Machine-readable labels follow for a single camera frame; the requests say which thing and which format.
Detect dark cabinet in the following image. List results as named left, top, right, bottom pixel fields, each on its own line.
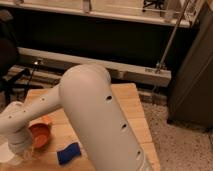
left=167, top=2, right=213, bottom=129

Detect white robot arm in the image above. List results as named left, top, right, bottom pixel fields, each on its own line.
left=0, top=64, right=153, bottom=171

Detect orange toy carrot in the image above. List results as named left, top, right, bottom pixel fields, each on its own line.
left=42, top=115, right=52, bottom=126

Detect metal pole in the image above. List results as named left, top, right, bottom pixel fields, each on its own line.
left=155, top=0, right=191, bottom=74

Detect blue cloth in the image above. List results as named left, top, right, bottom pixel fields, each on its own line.
left=57, top=142, right=81, bottom=165

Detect orange ceramic bowl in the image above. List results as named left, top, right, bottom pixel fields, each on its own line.
left=29, top=123, right=50, bottom=149

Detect white plastic cup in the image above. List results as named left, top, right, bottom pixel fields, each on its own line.
left=0, top=142, right=22, bottom=165

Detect black office chair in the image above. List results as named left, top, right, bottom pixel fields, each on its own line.
left=0, top=9, right=30, bottom=104

